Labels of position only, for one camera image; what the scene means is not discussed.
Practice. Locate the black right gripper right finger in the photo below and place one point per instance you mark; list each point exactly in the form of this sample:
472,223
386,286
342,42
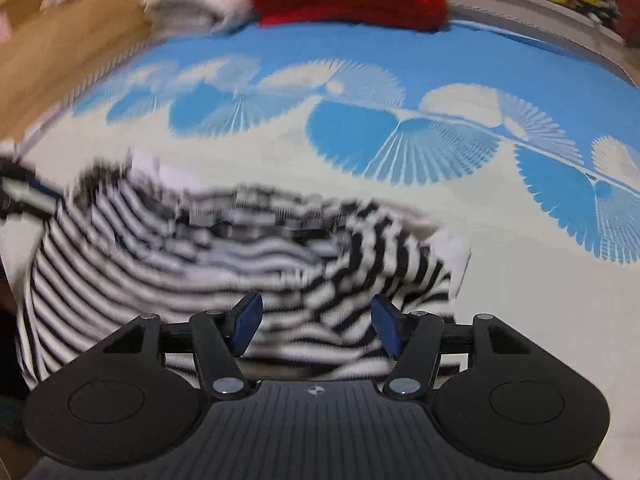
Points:
394,329

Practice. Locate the red plush toy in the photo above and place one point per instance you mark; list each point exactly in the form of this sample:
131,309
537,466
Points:
627,24

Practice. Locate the black white striped garment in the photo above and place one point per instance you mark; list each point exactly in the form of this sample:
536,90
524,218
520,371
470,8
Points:
129,240

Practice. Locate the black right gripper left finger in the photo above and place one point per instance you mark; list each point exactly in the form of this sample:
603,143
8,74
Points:
242,322

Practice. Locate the white windowsill ledge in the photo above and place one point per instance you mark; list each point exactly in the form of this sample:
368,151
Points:
545,21

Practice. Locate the blue white patterned bed sheet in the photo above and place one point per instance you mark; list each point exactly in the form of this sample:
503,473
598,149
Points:
526,150

